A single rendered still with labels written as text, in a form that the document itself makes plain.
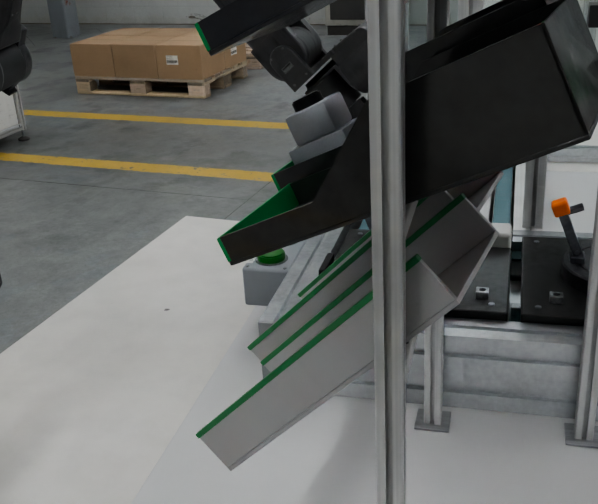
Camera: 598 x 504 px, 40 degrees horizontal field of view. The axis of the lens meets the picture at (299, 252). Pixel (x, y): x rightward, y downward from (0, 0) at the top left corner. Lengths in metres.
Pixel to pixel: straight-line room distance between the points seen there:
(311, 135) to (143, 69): 5.96
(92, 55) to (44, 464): 6.07
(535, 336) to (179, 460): 0.43
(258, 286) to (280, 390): 0.52
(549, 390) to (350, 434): 0.24
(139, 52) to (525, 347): 5.90
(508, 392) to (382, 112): 0.58
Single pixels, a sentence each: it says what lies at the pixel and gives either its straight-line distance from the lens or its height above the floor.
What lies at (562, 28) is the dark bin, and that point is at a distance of 0.55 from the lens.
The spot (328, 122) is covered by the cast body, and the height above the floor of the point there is 1.25.
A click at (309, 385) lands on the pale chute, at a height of 1.09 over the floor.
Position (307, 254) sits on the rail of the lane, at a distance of 1.20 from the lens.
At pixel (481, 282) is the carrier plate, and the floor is 0.97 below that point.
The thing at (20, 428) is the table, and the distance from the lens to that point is 1.09.
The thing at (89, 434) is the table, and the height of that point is 0.86.
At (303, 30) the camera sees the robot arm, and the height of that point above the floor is 1.28.
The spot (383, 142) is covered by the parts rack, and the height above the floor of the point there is 1.30.
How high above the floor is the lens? 1.45
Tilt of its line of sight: 24 degrees down
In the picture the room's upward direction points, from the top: 3 degrees counter-clockwise
